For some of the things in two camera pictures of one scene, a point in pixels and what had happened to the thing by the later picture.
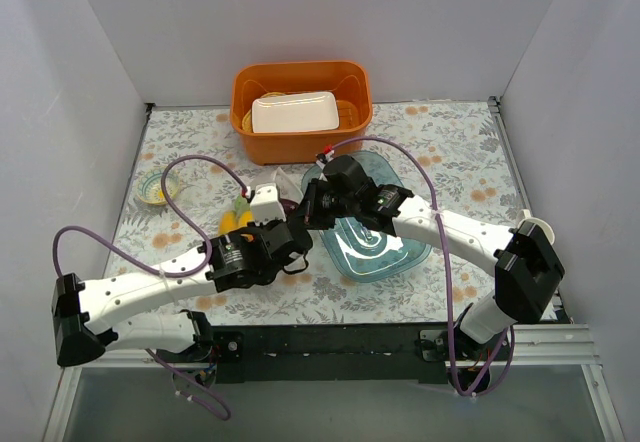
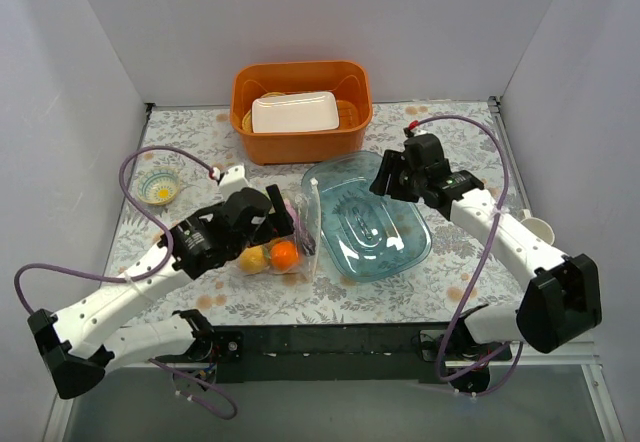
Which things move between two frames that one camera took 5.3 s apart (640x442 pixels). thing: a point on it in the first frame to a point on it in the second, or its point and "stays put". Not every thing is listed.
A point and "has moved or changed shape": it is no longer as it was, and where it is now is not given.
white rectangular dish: (295, 113) stays put
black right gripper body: (314, 207) to (391, 177)
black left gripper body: (298, 235) to (275, 210)
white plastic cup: (525, 215) stays put
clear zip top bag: (286, 186) has moved or changed shape
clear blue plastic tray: (360, 252) stays put
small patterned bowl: (149, 188) stays put
